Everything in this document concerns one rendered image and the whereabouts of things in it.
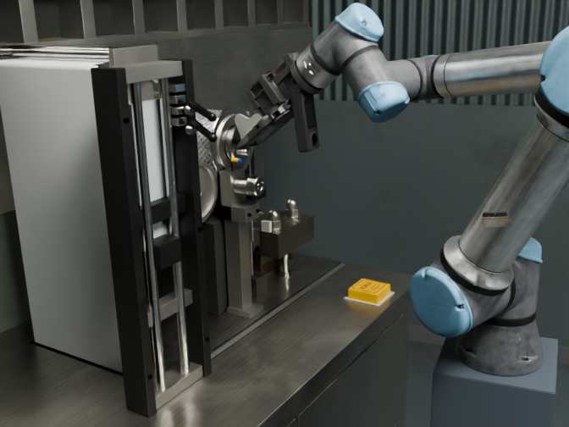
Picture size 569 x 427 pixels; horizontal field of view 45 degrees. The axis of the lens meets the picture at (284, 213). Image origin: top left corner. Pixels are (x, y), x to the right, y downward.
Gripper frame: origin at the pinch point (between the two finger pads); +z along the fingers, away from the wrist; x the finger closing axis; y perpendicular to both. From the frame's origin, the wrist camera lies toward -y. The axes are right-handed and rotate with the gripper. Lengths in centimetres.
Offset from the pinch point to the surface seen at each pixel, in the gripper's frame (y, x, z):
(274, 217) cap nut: -12.3, -13.6, 14.9
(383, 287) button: -38.5, -18.2, 4.9
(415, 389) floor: -88, -126, 89
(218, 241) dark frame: -11.5, 5.1, 16.1
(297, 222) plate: -15.6, -20.9, 15.7
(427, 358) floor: -85, -152, 93
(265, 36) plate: 38, -64, 18
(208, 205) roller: -4.9, 6.9, 11.4
